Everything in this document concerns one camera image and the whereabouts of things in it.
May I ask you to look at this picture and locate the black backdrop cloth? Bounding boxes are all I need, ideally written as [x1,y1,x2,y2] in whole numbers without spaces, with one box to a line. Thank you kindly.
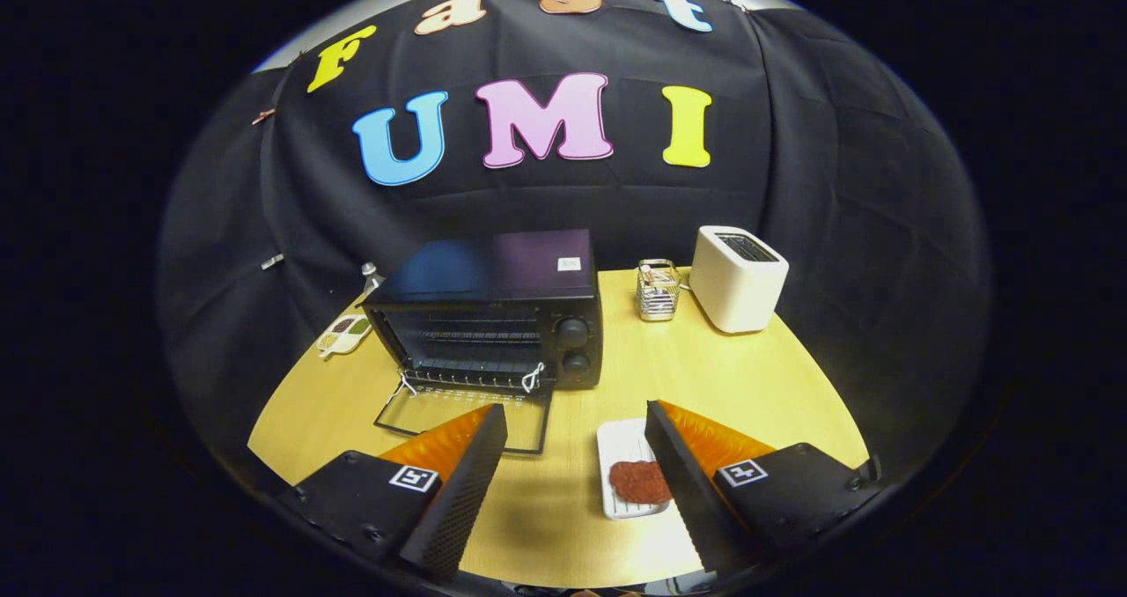
[157,0,994,483]

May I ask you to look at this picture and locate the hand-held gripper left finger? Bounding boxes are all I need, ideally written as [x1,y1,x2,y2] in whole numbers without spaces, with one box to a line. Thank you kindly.
[277,403,509,580]

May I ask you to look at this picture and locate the white divided condiment dish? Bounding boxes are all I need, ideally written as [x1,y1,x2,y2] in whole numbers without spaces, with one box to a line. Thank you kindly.
[316,313,373,357]

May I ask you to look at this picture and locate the white rectangular plate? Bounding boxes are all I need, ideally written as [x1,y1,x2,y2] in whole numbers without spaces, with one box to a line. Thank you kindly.
[596,417,674,520]

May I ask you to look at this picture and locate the black toaster oven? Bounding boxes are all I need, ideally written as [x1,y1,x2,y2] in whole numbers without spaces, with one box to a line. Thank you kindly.
[359,230,605,455]

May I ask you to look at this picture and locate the white bread toaster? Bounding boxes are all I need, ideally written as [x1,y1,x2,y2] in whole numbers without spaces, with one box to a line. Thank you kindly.
[689,225,790,334]

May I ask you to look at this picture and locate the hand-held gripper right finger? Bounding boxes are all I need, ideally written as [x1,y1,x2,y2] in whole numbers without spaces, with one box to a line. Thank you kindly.
[645,400,882,573]

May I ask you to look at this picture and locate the reddish brown steak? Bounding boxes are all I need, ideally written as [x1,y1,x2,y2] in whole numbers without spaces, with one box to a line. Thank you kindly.
[608,461,674,505]

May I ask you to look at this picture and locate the metal wire basket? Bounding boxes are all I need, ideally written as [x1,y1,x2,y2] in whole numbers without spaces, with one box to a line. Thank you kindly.
[636,259,681,322]

